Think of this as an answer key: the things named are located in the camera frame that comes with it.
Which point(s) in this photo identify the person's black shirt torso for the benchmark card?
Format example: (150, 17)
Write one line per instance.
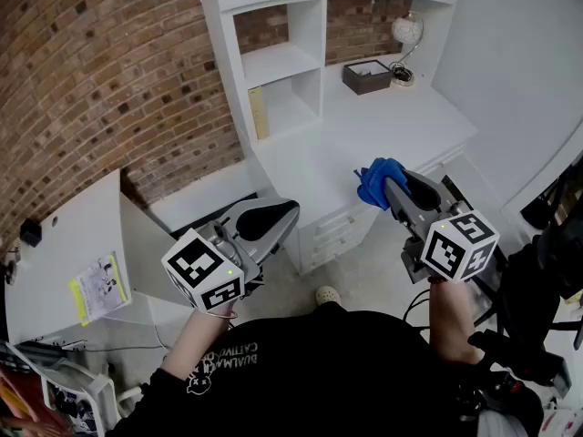
(319, 380)

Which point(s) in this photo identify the blue wiping cloth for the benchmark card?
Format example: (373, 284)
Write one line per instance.
(375, 182)

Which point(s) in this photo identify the yellow-edged booklet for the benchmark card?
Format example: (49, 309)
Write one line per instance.
(100, 289)

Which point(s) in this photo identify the black chair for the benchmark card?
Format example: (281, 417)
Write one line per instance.
(546, 262)

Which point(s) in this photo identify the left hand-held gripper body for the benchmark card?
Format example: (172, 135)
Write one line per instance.
(196, 262)

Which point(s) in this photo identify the beige book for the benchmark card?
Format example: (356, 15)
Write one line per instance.
(258, 114)

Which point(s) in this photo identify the dark brown open box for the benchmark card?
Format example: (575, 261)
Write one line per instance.
(369, 84)

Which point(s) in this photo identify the person's white shoe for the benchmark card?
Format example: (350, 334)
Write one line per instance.
(328, 295)

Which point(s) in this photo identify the white chair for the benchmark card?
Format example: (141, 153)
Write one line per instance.
(98, 394)

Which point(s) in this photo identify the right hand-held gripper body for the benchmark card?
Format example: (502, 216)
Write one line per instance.
(455, 253)

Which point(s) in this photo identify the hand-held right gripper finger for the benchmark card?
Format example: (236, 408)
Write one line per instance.
(423, 194)
(401, 203)

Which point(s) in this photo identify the white desk surface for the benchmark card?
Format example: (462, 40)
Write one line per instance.
(364, 125)

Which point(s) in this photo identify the white side table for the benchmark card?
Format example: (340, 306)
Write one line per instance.
(77, 226)

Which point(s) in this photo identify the small silver object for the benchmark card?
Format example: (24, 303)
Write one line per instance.
(364, 68)

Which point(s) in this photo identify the person's left forearm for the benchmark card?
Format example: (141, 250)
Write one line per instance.
(196, 344)

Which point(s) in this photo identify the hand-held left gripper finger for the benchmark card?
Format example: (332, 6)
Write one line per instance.
(268, 212)
(273, 241)

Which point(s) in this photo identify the thin wrist bangle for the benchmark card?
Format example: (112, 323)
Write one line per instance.
(223, 316)

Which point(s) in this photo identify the white wall shelving unit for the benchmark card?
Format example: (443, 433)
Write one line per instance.
(278, 62)

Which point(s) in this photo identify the person's right forearm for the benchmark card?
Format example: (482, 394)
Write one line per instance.
(451, 321)

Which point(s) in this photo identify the black waist-mounted device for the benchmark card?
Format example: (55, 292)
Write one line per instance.
(524, 362)

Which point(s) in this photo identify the small black box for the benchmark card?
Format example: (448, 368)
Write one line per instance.
(30, 233)

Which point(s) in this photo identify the white globe lamp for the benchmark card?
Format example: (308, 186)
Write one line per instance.
(406, 30)

